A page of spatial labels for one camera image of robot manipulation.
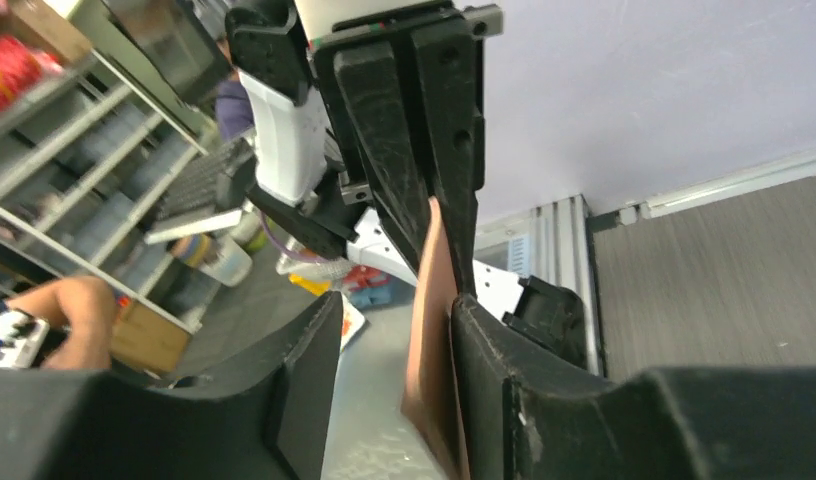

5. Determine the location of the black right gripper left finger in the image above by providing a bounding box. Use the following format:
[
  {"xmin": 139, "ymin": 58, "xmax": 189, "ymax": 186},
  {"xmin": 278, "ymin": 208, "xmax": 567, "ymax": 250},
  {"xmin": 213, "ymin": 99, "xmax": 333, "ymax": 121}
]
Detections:
[{"xmin": 0, "ymin": 292, "xmax": 343, "ymax": 479}]

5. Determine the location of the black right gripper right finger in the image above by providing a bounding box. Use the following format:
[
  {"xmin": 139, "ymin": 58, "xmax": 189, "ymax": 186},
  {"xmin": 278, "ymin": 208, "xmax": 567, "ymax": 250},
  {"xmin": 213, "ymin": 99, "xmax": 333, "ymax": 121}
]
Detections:
[{"xmin": 452, "ymin": 295, "xmax": 816, "ymax": 479}]

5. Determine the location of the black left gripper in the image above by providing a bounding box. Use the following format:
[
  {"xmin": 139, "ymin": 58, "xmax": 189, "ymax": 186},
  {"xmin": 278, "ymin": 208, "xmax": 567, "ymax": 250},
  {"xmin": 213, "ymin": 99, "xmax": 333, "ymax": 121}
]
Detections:
[{"xmin": 311, "ymin": 1, "xmax": 503, "ymax": 294}]

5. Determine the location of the tan leather card holder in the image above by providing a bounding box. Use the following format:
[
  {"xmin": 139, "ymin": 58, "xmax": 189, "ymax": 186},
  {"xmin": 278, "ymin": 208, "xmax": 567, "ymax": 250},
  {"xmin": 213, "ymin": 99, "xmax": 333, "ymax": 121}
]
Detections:
[{"xmin": 401, "ymin": 197, "xmax": 471, "ymax": 479}]

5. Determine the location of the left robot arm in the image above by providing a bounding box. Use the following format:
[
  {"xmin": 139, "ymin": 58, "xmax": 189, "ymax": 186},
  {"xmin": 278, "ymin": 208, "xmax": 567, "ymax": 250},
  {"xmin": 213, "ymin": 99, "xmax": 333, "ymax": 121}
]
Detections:
[{"xmin": 225, "ymin": 1, "xmax": 597, "ymax": 370}]

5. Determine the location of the red white snack packet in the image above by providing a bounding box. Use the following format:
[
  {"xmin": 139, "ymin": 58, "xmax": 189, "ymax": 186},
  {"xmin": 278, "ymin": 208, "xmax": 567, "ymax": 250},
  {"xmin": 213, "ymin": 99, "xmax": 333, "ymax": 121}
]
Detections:
[{"xmin": 340, "ymin": 295, "xmax": 367, "ymax": 351}]

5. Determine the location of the cup with colourful tape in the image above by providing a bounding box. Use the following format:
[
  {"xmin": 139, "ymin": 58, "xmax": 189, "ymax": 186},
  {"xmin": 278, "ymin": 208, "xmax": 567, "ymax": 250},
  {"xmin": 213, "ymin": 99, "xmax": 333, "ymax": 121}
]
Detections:
[{"xmin": 170, "ymin": 233, "xmax": 253, "ymax": 287}]

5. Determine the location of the person in purple shirt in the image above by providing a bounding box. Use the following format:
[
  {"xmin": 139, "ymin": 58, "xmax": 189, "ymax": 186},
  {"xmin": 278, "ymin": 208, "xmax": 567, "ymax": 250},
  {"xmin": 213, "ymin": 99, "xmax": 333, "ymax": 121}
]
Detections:
[{"xmin": 214, "ymin": 65, "xmax": 254, "ymax": 141}]

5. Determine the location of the black monitor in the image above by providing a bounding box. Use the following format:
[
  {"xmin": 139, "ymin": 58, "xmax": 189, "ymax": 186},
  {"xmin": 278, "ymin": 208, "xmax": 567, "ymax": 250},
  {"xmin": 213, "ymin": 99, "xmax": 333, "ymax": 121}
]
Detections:
[{"xmin": 104, "ymin": 0, "xmax": 231, "ymax": 105}]

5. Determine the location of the black computer keyboard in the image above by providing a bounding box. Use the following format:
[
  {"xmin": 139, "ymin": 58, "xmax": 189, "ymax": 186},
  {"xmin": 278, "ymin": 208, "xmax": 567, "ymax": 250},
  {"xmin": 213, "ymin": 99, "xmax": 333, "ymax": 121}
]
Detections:
[{"xmin": 155, "ymin": 139, "xmax": 254, "ymax": 223}]

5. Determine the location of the metal storage shelf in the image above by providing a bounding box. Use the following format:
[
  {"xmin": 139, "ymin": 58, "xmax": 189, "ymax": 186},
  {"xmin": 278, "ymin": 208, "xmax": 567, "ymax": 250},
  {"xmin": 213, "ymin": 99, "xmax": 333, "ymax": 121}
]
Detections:
[{"xmin": 0, "ymin": 52, "xmax": 218, "ymax": 333}]

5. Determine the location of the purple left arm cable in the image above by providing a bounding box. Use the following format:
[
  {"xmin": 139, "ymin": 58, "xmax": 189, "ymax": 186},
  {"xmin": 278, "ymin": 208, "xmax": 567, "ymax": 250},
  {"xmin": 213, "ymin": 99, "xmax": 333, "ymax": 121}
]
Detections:
[{"xmin": 258, "ymin": 211, "xmax": 317, "ymax": 266}]

